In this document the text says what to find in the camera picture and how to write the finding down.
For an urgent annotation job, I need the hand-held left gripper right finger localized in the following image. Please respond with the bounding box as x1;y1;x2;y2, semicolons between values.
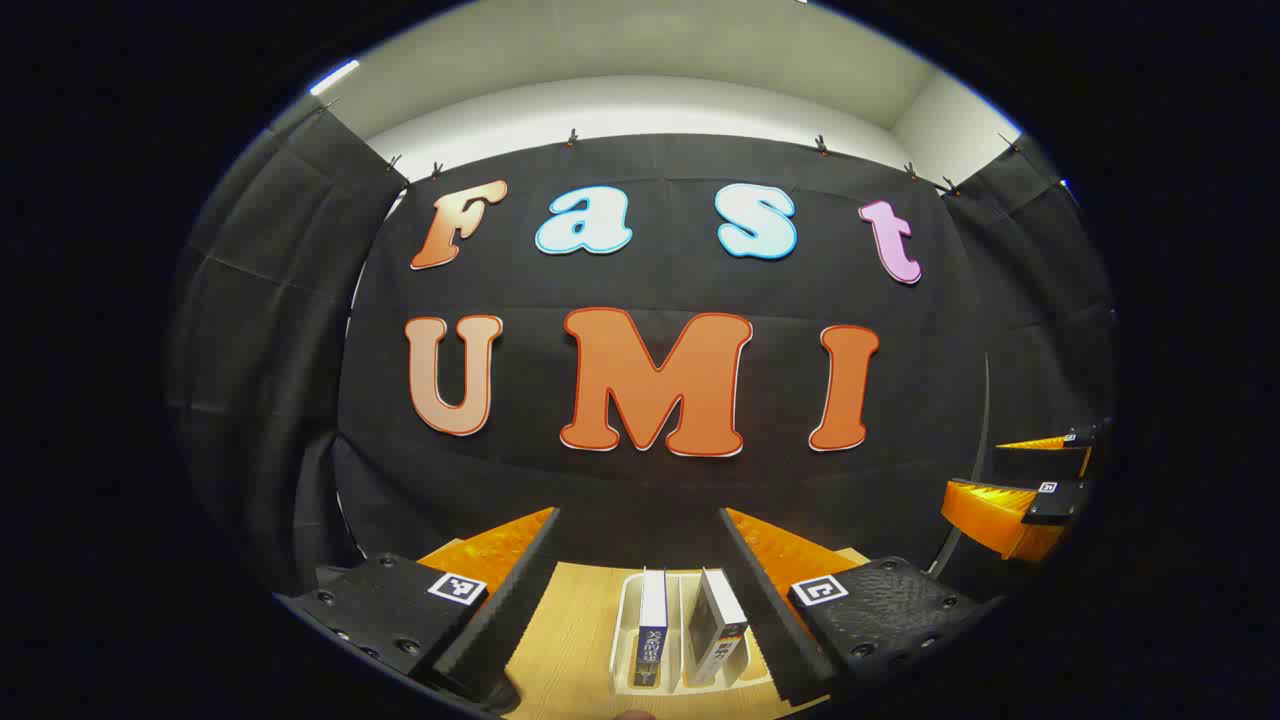
715;507;1006;709

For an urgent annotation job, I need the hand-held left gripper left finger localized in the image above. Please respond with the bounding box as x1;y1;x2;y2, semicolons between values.
275;507;561;716

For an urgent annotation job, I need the dark grey cover book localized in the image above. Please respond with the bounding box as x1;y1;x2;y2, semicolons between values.
683;568;749;689

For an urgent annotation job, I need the blue cover book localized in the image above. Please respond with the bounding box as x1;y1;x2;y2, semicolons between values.
632;568;669;691

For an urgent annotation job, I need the white bookshelf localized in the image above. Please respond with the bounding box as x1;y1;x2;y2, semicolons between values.
608;568;776;698

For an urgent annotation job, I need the thin grey pole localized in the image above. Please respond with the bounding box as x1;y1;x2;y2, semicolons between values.
935;348;993;576

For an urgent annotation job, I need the row of small cloth clips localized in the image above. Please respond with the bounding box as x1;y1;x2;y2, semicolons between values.
320;95;1023;196

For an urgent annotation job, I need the ceiling light strip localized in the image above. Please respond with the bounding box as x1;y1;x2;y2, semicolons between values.
308;58;361;98

